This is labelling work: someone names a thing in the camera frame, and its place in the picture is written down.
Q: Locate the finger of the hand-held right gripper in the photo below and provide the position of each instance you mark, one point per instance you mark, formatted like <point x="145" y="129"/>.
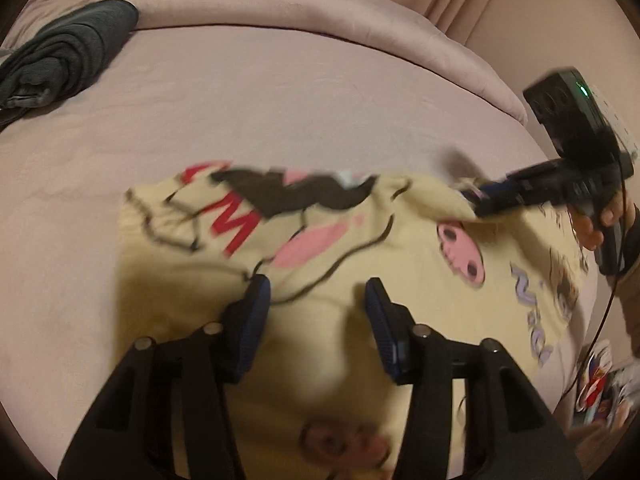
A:
<point x="492" y="207"/>
<point x="490" y="191"/>

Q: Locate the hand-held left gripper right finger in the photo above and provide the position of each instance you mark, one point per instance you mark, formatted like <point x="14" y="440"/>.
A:
<point x="382" y="330"/>

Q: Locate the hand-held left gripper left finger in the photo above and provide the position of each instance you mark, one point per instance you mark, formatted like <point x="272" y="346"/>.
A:
<point x="250" y="325"/>

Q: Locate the yellow cartoon print pants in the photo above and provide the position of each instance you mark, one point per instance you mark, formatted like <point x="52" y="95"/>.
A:
<point x="325" y="360"/>

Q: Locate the person's right forearm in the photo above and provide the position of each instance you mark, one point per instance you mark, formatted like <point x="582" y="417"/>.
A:
<point x="632" y="310"/>

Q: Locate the person's right hand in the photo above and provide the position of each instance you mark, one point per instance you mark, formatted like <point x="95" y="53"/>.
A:
<point x="590" y="232"/>

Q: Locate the colourful printed packet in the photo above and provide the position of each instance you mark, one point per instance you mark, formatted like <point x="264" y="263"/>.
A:
<point x="605" y="385"/>

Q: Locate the bed with pink sheet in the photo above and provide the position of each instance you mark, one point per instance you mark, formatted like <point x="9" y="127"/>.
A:
<point x="250" y="110"/>

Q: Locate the pink duvet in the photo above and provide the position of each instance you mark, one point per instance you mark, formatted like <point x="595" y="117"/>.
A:
<point x="300" y="15"/>

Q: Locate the dark folded jeans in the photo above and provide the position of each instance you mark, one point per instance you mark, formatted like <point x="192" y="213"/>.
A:
<point x="65" y="55"/>

